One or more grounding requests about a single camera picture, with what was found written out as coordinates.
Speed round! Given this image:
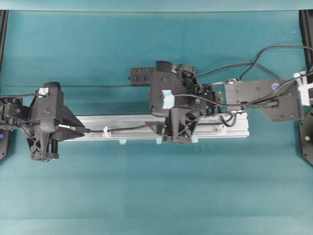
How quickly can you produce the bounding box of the black camera cable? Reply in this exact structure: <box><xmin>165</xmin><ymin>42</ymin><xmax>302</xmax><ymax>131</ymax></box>
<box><xmin>0</xmin><ymin>89</ymin><xmax>47</xmax><ymax>100</ymax></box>
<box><xmin>171</xmin><ymin>73</ymin><xmax>301</xmax><ymax>110</ymax></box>

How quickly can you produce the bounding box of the black USB cable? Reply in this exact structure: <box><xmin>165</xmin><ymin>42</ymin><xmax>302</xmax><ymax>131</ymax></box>
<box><xmin>58</xmin><ymin>45</ymin><xmax>313</xmax><ymax>134</ymax></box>

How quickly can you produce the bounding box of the black left camera cable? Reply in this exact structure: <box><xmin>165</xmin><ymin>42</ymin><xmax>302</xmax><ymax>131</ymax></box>
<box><xmin>0</xmin><ymin>89</ymin><xmax>47</xmax><ymax>100</ymax></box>

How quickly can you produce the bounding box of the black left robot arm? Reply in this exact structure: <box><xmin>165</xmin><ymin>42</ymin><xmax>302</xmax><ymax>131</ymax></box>
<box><xmin>0</xmin><ymin>94</ymin><xmax>88</xmax><ymax>162</ymax></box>

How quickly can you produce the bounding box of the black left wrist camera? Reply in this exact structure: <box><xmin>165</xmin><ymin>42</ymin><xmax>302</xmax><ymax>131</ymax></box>
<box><xmin>30</xmin><ymin>82</ymin><xmax>64</xmax><ymax>133</ymax></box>

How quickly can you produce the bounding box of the aluminium extrusion rail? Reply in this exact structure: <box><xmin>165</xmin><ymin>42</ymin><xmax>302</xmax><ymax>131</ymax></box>
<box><xmin>71</xmin><ymin>113</ymin><xmax>249</xmax><ymax>144</ymax></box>

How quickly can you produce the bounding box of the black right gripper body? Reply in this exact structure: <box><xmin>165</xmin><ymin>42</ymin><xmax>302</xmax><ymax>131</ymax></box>
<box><xmin>163</xmin><ymin>64</ymin><xmax>222</xmax><ymax>143</ymax></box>

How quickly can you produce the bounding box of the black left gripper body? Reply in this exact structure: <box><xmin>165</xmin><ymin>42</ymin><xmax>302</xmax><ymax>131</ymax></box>
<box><xmin>29</xmin><ymin>105</ymin><xmax>65</xmax><ymax>163</ymax></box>

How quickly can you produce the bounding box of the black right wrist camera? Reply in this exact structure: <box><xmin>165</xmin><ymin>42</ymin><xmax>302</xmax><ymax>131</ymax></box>
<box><xmin>149</xmin><ymin>61</ymin><xmax>187</xmax><ymax>118</ymax></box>

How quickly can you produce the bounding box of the black right camera cable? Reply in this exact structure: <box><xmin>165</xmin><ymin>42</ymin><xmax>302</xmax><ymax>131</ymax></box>
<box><xmin>171</xmin><ymin>73</ymin><xmax>301</xmax><ymax>110</ymax></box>

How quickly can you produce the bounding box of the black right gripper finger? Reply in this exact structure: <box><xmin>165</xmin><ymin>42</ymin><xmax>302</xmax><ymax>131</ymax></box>
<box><xmin>145</xmin><ymin>121</ymin><xmax>168</xmax><ymax>135</ymax></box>

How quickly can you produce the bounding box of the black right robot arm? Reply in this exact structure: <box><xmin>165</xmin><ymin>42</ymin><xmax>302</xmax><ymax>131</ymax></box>
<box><xmin>147</xmin><ymin>61</ymin><xmax>313</xmax><ymax>163</ymax></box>

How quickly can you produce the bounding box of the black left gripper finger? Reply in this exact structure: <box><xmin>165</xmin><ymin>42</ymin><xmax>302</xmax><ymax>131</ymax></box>
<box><xmin>62</xmin><ymin>106</ymin><xmax>86</xmax><ymax>135</ymax></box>
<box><xmin>57</xmin><ymin>132</ymin><xmax>85</xmax><ymax>141</ymax></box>

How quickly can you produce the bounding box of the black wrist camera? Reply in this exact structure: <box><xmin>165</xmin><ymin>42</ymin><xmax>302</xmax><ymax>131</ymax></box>
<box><xmin>30</xmin><ymin>82</ymin><xmax>64</xmax><ymax>133</ymax></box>
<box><xmin>149</xmin><ymin>61</ymin><xmax>187</xmax><ymax>118</ymax></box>

